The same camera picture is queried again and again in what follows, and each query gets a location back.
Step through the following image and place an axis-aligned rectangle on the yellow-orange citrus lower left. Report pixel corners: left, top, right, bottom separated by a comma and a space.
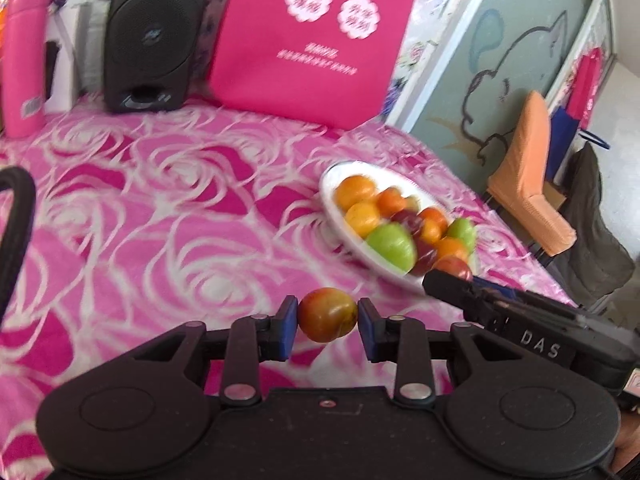
344, 202, 381, 240

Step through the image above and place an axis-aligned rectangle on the black loudspeaker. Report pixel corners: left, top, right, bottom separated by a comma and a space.
103, 0, 206, 114

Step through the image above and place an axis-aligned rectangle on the small tangerine top right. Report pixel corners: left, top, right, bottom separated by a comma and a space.
419, 206, 449, 233

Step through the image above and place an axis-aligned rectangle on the orange covered chair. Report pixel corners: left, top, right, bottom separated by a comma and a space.
487, 91, 577, 257

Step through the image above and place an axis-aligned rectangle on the red tomato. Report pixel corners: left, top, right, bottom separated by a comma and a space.
432, 255, 473, 282

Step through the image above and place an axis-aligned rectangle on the large green tomato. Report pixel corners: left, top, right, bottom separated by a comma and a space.
366, 222, 418, 273

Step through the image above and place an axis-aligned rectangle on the white oval plate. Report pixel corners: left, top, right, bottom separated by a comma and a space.
319, 160, 452, 296

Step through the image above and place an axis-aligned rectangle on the orange-red tomato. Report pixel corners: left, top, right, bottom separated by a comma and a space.
297, 287, 358, 344

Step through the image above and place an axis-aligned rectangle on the cartoon painted glass door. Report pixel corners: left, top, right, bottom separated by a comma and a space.
383, 0, 611, 194

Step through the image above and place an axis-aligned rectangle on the pink rose tablecloth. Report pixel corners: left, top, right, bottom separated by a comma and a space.
1, 97, 565, 479

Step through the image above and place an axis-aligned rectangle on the small tangerine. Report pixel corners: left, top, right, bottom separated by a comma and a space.
375, 186, 407, 219
419, 206, 449, 233

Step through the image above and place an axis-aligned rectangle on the blue bag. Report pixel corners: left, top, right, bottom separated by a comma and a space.
544, 106, 611, 181

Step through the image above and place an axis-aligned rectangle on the small orange centre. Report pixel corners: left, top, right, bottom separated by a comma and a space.
418, 219, 442, 245

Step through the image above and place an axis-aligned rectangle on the small tangerine top middle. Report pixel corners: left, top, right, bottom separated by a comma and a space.
375, 186, 407, 219

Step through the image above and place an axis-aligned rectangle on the magenta tote bag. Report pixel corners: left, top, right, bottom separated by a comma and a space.
208, 0, 414, 130

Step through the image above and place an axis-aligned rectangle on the orange lower right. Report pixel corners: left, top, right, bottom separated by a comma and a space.
434, 236, 470, 262

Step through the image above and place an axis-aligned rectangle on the black cable loop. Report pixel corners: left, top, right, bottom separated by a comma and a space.
0, 164, 37, 321

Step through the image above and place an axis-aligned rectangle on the pink thermos bottle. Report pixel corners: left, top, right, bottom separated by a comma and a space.
1, 0, 52, 139

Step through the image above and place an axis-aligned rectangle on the dark red plum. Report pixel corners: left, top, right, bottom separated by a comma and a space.
409, 240, 437, 276
390, 209, 424, 237

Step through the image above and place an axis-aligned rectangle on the dark grey covered chair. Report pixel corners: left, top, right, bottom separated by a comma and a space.
548, 144, 636, 310

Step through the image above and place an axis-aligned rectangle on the hanging magenta bag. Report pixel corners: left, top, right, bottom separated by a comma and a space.
566, 47, 603, 125

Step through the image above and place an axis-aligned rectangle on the large orange top left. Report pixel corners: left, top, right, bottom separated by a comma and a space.
334, 174, 378, 212

